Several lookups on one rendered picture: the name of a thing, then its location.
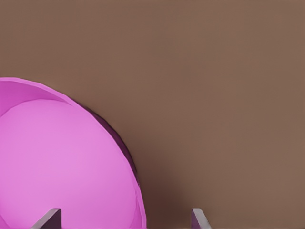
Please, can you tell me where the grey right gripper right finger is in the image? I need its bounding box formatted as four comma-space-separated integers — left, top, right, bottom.
191, 208, 212, 229

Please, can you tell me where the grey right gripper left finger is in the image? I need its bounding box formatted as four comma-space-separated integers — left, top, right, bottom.
30, 208, 62, 229

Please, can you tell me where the pink plate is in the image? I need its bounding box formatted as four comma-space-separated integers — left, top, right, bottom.
0, 77, 147, 229

